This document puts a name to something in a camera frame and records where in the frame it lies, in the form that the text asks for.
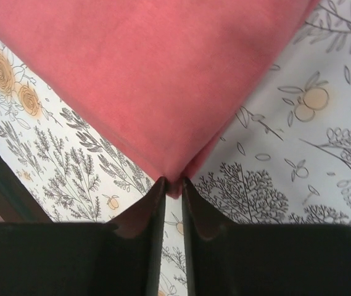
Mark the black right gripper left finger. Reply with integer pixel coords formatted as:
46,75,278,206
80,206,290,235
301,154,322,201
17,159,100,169
0,177,166,295

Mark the floral patterned table mat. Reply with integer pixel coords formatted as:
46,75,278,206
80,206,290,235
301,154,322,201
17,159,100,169
0,1,351,295

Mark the pink t shirt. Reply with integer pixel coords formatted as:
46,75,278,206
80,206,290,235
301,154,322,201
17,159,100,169
0,1,317,197

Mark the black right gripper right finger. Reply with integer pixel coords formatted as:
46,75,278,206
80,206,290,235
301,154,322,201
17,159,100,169
182,178,351,295

